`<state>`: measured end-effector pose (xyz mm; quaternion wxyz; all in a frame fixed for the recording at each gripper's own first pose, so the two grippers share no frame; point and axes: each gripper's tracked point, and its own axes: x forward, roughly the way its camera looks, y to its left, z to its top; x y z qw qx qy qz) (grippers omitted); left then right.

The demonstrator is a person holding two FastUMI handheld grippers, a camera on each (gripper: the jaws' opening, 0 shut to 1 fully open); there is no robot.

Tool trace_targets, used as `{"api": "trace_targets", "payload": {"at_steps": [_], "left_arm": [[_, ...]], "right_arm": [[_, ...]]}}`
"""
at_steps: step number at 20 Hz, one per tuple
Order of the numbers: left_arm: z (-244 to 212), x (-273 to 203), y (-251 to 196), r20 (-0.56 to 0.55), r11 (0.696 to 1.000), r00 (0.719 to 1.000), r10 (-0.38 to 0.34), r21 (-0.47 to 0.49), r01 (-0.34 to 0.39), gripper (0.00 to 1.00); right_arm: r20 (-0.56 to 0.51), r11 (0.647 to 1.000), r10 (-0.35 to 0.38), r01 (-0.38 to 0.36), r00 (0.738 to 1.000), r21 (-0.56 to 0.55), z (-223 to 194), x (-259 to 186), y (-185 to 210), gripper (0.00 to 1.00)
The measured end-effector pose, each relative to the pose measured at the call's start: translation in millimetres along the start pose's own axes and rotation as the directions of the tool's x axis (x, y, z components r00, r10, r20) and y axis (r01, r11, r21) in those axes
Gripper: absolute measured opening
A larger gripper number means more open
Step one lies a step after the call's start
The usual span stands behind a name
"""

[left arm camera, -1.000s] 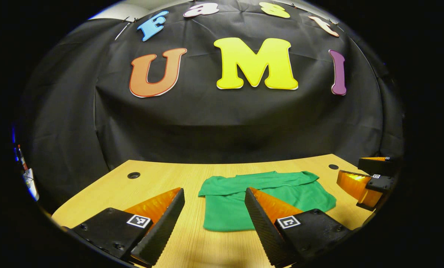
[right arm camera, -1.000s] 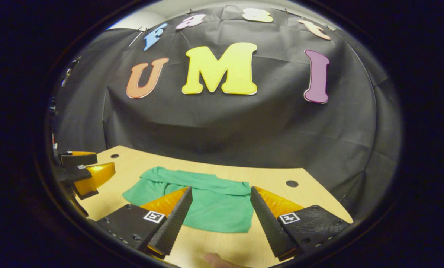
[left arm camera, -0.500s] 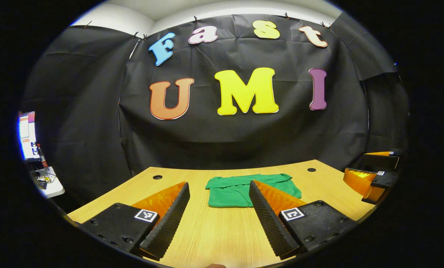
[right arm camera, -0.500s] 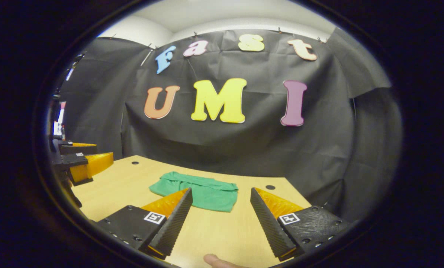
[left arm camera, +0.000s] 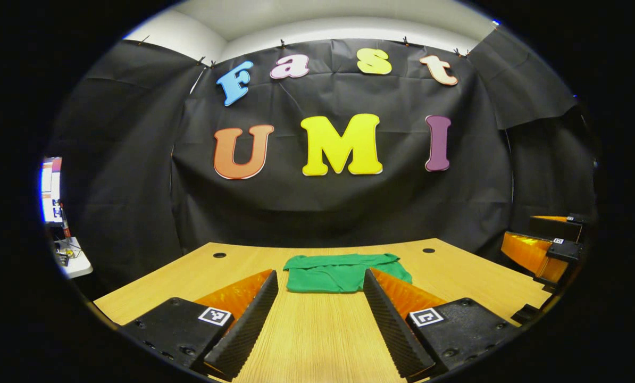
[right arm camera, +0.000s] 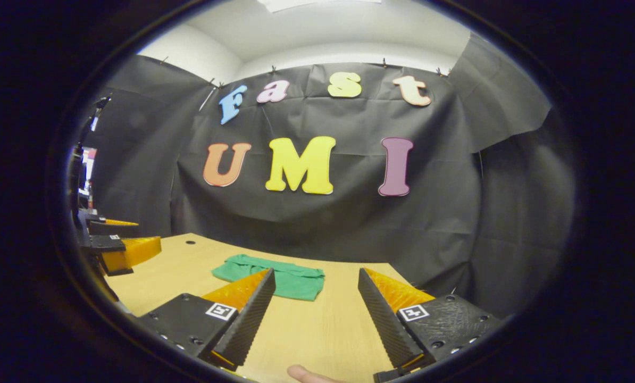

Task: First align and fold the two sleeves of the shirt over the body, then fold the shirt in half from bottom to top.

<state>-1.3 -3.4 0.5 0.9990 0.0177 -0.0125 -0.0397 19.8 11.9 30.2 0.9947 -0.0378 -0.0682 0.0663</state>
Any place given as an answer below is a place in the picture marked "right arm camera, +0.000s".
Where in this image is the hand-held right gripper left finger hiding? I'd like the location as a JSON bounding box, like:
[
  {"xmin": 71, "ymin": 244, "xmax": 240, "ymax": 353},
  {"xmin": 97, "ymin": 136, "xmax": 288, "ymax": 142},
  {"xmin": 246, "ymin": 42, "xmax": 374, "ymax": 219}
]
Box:
[{"xmin": 136, "ymin": 268, "xmax": 277, "ymax": 372}]

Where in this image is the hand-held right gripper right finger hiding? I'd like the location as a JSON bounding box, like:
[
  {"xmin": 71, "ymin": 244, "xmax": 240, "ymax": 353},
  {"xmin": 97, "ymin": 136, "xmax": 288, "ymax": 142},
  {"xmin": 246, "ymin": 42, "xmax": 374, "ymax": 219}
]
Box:
[{"xmin": 357, "ymin": 267, "xmax": 512, "ymax": 383}]

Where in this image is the green T-shirt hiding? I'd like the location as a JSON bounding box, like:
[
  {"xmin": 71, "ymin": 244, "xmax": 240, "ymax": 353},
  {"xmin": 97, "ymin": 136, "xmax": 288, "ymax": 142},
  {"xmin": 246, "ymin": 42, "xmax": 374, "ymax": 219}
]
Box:
[{"xmin": 212, "ymin": 254, "xmax": 325, "ymax": 302}]

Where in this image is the black backdrop cloth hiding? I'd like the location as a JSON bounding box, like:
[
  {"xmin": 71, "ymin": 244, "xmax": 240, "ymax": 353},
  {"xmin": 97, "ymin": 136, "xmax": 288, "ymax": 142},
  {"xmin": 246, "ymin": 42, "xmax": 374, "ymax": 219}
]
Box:
[{"xmin": 73, "ymin": 32, "xmax": 576, "ymax": 320}]

